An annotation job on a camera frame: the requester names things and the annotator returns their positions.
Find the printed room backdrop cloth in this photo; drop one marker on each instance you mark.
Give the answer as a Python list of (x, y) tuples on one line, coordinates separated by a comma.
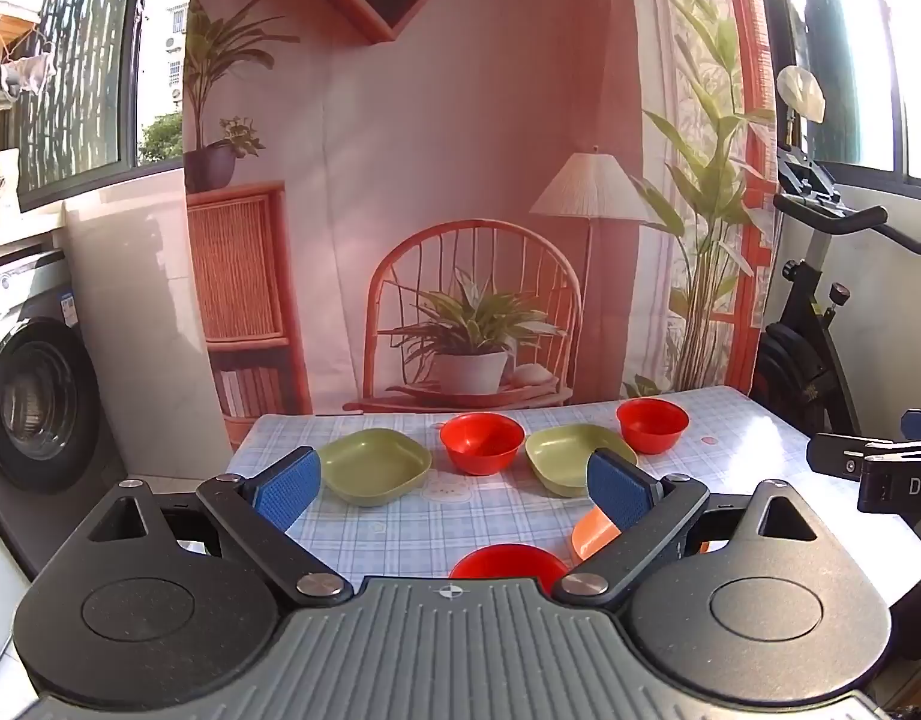
[(445, 127)]

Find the blue plaid tablecloth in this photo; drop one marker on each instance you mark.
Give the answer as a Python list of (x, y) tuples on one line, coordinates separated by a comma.
[(738, 439)]

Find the dark framed window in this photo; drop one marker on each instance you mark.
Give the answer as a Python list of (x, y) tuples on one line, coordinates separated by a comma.
[(880, 52), (85, 60)]

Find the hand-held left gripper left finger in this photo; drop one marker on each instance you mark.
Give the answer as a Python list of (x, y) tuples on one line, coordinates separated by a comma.
[(289, 489)]

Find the washing machine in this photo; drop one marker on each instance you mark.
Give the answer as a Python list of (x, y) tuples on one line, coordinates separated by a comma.
[(40, 397)]

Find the black exercise bike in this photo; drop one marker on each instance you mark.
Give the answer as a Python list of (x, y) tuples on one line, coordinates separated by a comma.
[(813, 300)]

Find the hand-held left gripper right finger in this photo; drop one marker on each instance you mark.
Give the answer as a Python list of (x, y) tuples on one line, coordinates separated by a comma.
[(618, 491)]

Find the hanging laundry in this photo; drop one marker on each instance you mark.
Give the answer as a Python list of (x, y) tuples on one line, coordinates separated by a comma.
[(21, 75)]

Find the red plastic bowl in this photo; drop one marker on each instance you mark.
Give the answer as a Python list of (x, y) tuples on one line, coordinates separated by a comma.
[(653, 420), (481, 439), (509, 562)]

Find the green square plate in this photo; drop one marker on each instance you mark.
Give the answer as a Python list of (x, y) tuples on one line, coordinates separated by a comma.
[(374, 465), (561, 454)]

